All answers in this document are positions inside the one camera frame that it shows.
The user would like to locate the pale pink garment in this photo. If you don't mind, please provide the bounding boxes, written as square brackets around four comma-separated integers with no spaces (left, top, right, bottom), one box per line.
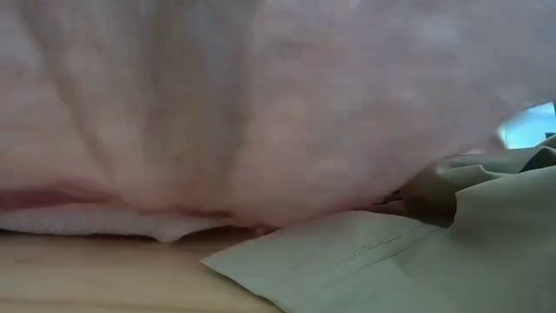
[0,0,556,243]

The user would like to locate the beige trousers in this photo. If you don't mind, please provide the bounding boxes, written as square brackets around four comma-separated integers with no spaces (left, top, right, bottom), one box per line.
[200,134,556,313]

